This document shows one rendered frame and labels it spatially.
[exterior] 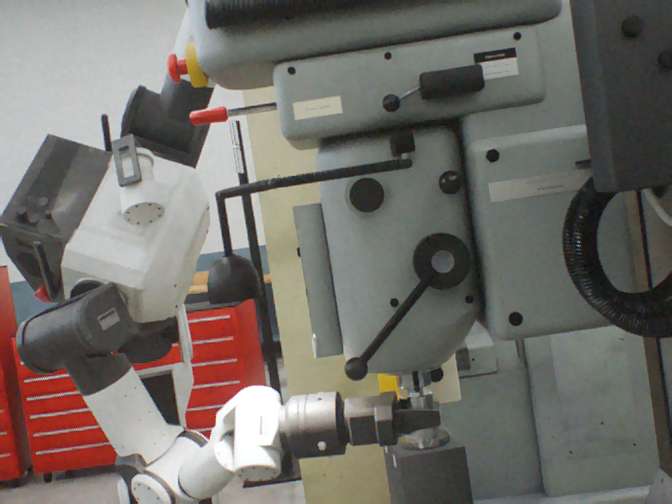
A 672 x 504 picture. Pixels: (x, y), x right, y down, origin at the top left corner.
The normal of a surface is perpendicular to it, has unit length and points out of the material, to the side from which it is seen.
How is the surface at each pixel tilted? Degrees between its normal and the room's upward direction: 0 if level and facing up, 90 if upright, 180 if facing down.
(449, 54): 90
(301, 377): 90
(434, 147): 90
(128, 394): 84
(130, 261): 58
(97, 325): 78
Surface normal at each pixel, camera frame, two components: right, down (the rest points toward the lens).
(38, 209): 0.13, -0.51
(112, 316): 0.84, -0.31
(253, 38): 0.00, 0.05
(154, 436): 0.72, -0.18
